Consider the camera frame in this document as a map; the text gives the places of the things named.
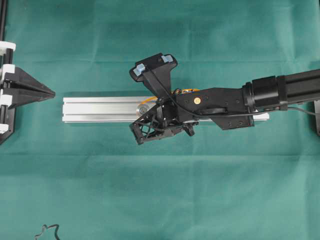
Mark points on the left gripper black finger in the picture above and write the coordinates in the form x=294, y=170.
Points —
x=15, y=97
x=22, y=80

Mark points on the orange rubber band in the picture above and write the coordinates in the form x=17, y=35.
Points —
x=150, y=100

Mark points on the black frame bar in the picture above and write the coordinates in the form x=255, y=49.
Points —
x=3, y=15

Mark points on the green cloth mat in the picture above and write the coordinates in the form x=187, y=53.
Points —
x=97, y=183

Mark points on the left silver pulley shaft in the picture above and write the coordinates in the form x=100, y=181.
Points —
x=142, y=109

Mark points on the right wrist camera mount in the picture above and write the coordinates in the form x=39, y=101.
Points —
x=155, y=73

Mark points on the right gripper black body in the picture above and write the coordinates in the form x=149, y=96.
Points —
x=167, y=118

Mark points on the aluminium extrusion rail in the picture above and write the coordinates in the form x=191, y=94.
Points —
x=102, y=109

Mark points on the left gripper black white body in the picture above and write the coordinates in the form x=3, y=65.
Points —
x=7, y=115

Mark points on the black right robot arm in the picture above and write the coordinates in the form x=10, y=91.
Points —
x=229, y=108

